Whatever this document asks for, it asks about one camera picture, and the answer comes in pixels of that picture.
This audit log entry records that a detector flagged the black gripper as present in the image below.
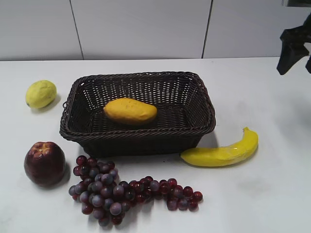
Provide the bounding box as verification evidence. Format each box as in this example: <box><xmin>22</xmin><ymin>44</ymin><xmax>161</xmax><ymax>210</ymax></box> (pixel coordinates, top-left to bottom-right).
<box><xmin>276</xmin><ymin>14</ymin><xmax>311</xmax><ymax>75</ymax></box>

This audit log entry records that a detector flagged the yellow mango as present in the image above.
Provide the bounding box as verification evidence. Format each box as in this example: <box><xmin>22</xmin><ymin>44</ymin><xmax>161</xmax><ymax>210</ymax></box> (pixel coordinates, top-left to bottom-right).
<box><xmin>103</xmin><ymin>98</ymin><xmax>157</xmax><ymax>126</ymax></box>

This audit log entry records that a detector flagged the black wicker basket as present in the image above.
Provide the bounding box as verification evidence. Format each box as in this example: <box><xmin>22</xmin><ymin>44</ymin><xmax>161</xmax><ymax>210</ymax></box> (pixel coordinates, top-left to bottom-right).
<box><xmin>60</xmin><ymin>71</ymin><xmax>216</xmax><ymax>158</ymax></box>

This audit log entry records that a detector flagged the yellow banana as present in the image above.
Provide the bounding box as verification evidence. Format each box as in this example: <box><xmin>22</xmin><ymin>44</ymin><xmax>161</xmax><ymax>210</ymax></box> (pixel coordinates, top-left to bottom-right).
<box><xmin>180</xmin><ymin>127</ymin><xmax>259</xmax><ymax>167</ymax></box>

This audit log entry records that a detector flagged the red grape bunch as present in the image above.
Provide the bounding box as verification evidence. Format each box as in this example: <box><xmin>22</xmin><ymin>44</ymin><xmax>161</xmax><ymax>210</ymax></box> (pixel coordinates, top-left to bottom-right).
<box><xmin>69</xmin><ymin>155</ymin><xmax>203</xmax><ymax>227</ymax></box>

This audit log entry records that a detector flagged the yellow lemon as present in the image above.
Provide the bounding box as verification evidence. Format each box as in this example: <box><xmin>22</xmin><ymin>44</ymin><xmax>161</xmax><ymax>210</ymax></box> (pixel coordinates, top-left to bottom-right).
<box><xmin>25</xmin><ymin>80</ymin><xmax>57</xmax><ymax>109</ymax></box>

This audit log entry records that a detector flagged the red apple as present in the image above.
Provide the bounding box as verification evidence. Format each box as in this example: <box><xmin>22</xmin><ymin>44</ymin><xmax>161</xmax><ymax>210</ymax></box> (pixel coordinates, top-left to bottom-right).
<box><xmin>24</xmin><ymin>142</ymin><xmax>66</xmax><ymax>187</ymax></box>

